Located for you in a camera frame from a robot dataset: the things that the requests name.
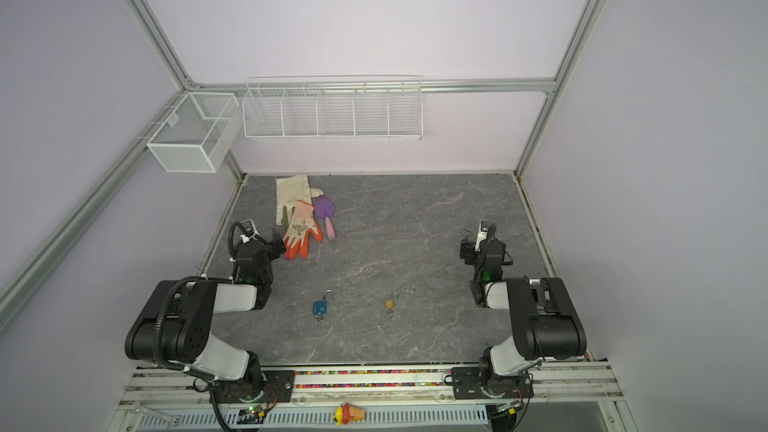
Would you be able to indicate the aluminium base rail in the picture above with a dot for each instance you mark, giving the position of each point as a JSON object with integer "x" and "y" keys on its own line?
{"x": 425, "y": 384}

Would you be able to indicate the orange work glove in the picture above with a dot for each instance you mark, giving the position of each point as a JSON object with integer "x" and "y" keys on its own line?
{"x": 302, "y": 225}

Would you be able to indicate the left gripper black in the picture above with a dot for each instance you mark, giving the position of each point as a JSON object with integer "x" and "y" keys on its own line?
{"x": 277, "y": 246}

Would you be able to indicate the white mesh box basket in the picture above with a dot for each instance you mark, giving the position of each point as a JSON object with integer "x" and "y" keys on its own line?
{"x": 198, "y": 133}

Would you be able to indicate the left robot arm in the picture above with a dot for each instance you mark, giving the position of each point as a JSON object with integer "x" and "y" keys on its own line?
{"x": 174, "y": 328}

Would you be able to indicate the yellow red toy figure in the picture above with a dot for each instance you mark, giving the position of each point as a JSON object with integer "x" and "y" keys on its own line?
{"x": 347, "y": 413}

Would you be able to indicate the blue padlock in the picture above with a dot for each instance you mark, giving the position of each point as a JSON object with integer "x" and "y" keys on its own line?
{"x": 320, "y": 307}

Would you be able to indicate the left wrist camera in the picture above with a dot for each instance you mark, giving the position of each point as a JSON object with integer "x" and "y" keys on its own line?
{"x": 249, "y": 230}

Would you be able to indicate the white wire basket rack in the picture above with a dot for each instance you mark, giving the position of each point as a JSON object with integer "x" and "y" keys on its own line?
{"x": 333, "y": 107}

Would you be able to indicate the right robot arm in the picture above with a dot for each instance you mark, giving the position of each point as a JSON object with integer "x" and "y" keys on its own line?
{"x": 543, "y": 319}

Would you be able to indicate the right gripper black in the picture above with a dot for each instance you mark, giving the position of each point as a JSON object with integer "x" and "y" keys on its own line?
{"x": 469, "y": 252}

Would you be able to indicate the purple pink toy shovel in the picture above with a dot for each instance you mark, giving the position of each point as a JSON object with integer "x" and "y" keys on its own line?
{"x": 325, "y": 209}

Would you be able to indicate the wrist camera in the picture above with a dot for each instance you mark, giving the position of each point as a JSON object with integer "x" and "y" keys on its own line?
{"x": 249, "y": 230}
{"x": 482, "y": 233}

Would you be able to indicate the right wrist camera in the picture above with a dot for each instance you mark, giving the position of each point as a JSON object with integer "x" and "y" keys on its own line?
{"x": 482, "y": 233}

